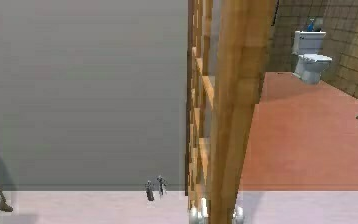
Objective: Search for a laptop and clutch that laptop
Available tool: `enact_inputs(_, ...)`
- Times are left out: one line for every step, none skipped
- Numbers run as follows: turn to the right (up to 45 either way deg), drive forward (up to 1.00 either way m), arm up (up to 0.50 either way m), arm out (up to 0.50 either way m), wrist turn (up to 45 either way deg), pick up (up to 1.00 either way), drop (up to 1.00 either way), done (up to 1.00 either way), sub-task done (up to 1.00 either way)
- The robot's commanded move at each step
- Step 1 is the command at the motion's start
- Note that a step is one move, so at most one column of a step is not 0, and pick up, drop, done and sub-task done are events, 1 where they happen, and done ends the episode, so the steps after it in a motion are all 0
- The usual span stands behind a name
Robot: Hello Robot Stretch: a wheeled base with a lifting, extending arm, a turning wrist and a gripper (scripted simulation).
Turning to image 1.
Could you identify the white toilet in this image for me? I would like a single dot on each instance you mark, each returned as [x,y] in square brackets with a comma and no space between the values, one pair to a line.
[310,56]

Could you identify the brown wooden room door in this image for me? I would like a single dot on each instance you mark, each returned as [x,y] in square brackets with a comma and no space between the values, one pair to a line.
[230,100]

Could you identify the blue spray bottle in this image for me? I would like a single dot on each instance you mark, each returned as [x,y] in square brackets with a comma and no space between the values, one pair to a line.
[311,25]

